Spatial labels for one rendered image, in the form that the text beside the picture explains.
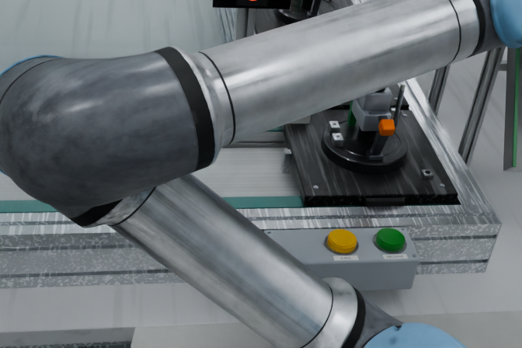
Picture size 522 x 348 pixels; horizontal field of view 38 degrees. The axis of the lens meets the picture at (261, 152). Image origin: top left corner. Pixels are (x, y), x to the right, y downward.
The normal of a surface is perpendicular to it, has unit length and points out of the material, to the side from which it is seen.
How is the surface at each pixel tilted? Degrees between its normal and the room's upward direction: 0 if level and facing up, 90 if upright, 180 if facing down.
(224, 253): 64
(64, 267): 90
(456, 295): 0
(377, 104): 90
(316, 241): 0
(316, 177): 0
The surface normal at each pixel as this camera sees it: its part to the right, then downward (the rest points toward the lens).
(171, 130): 0.34, 0.22
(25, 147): -0.48, 0.18
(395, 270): 0.14, 0.58
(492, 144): 0.09, -0.81
